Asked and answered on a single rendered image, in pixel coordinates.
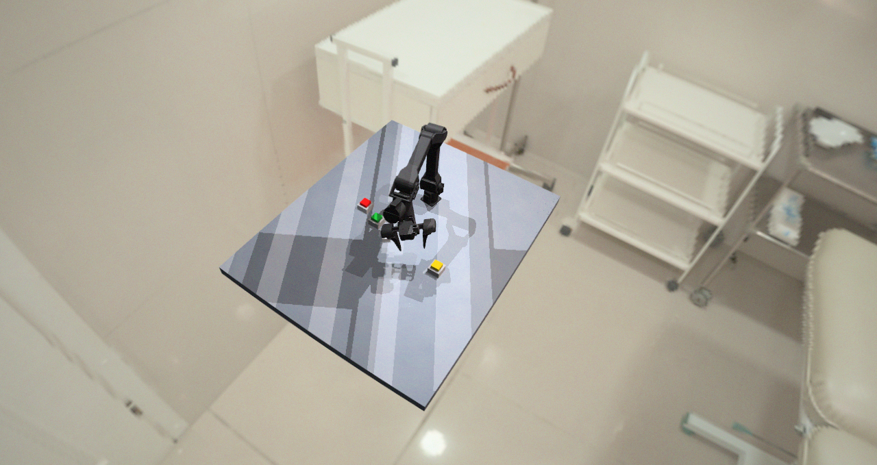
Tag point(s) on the yellow button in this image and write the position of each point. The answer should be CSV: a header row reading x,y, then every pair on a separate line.
x,y
436,268

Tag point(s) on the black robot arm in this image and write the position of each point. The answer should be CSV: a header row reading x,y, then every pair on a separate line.
x,y
407,183

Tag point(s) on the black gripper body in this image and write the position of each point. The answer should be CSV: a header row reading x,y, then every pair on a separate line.
x,y
428,225

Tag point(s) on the green button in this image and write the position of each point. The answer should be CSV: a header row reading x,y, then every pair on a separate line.
x,y
376,220

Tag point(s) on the red button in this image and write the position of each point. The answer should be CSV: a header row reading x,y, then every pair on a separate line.
x,y
365,205

